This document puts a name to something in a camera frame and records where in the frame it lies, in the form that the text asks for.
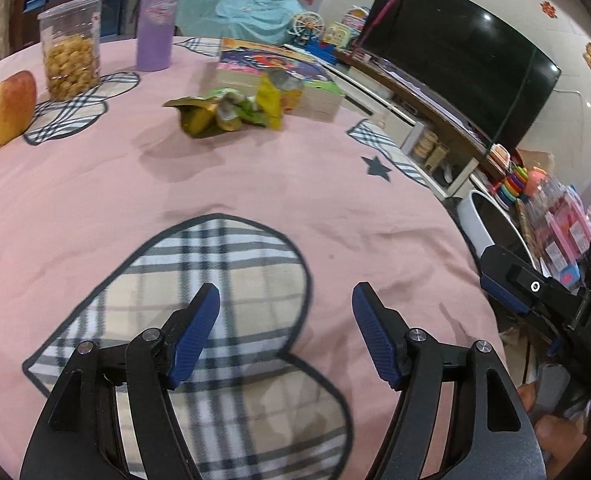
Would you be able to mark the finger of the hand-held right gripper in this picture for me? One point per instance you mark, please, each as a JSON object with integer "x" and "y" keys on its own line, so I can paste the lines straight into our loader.
{"x": 535, "y": 286}
{"x": 505, "y": 294}

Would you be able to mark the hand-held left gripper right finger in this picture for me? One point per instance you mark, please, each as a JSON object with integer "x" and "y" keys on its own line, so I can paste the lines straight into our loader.
{"x": 375, "y": 336}

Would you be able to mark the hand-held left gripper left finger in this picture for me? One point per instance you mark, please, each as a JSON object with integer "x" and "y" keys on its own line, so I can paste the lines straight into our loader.
{"x": 195, "y": 335}

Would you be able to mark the white round bin black liner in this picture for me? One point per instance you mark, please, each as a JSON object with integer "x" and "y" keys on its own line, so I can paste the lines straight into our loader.
{"x": 475, "y": 220}

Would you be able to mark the green snack wrapper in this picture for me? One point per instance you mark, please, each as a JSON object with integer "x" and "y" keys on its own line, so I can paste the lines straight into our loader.
{"x": 238, "y": 110}

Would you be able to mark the yellow snack wrapper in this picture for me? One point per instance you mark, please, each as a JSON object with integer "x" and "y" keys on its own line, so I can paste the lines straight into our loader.
{"x": 273, "y": 100}

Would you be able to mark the person's right hand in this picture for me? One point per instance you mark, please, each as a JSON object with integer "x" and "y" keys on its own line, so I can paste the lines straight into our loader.
{"x": 560, "y": 435}

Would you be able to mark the pink toy boxes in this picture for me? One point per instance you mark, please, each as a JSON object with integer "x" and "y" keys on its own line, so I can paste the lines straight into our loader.
{"x": 565, "y": 230}

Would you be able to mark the pink toy cup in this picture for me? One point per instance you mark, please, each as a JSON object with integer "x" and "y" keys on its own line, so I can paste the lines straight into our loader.
{"x": 538, "y": 182}

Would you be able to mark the pink tablecloth with plaid patches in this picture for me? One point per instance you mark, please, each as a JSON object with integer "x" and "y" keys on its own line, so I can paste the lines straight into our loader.
{"x": 235, "y": 185}

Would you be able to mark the wooden stacked toy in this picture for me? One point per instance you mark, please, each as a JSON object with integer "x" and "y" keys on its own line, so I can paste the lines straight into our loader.
{"x": 428, "y": 150}

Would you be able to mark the white tv cabinet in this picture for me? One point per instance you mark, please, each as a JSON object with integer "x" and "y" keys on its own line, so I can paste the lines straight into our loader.
{"x": 415, "y": 110}

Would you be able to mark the black television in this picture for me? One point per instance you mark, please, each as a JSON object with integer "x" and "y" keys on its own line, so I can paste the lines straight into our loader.
{"x": 455, "y": 60}

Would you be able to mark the colourful picture book box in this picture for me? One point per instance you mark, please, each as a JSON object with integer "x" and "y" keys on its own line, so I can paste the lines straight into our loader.
{"x": 275, "y": 62}

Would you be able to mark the yellow red mango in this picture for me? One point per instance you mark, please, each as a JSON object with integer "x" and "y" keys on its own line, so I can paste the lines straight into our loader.
{"x": 8, "y": 110}

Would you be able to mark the pink rod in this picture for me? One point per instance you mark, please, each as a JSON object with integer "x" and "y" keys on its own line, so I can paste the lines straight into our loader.
{"x": 380, "y": 15}

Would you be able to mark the clear jar of snacks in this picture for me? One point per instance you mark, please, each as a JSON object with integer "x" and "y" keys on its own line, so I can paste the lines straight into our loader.
{"x": 70, "y": 55}

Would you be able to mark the colourful toy house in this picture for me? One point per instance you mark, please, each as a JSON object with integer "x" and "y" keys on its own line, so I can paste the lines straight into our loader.
{"x": 345, "y": 30}

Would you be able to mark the purple bottle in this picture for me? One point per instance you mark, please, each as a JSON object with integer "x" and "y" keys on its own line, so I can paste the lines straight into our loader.
{"x": 156, "y": 25}

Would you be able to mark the ferris wheel toy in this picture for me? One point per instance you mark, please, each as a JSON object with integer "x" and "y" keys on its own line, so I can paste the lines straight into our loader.
{"x": 306, "y": 27}

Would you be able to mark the teal cloth cover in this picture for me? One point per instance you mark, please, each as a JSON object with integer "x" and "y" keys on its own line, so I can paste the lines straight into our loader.
{"x": 235, "y": 10}

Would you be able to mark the small red wall sticker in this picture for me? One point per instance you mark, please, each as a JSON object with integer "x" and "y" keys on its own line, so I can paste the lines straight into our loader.
{"x": 549, "y": 9}

